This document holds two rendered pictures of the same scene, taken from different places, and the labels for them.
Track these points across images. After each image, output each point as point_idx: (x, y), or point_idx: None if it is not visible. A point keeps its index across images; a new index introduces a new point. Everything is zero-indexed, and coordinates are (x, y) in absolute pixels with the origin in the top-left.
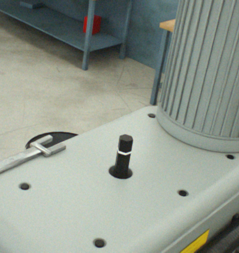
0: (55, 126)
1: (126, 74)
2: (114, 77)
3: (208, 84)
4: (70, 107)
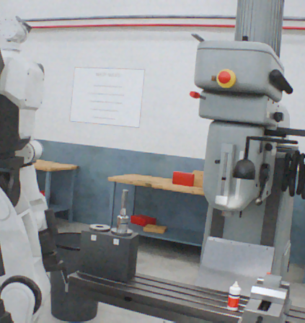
0: None
1: (79, 230)
2: (70, 232)
3: (260, 32)
4: None
